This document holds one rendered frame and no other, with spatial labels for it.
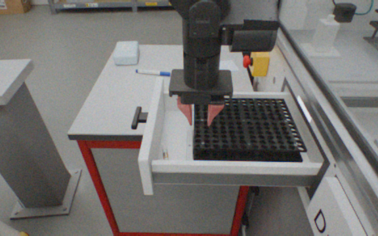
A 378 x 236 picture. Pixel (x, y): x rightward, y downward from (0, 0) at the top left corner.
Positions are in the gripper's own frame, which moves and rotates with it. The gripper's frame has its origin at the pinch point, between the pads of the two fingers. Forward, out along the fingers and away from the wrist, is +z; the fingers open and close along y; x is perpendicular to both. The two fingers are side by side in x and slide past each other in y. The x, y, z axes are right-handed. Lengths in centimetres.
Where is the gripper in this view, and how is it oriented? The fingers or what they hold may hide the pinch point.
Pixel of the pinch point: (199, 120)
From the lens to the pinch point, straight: 48.5
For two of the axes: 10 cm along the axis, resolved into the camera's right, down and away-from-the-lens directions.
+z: 0.1, 7.3, 6.8
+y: -10.0, -0.3, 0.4
